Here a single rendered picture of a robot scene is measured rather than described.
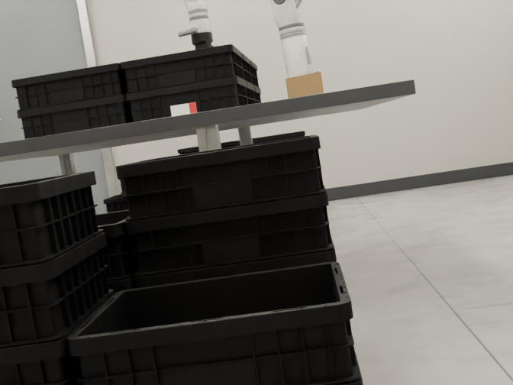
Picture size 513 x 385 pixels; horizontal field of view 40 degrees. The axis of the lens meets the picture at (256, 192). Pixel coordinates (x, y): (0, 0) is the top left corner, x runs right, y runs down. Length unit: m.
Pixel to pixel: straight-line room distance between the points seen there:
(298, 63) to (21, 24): 3.88
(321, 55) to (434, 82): 0.91
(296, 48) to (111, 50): 3.50
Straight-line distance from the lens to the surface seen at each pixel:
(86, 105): 2.53
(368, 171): 5.66
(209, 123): 1.99
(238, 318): 0.96
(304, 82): 2.47
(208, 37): 2.51
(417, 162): 5.71
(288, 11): 2.51
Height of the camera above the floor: 0.61
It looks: 5 degrees down
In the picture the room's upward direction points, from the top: 9 degrees counter-clockwise
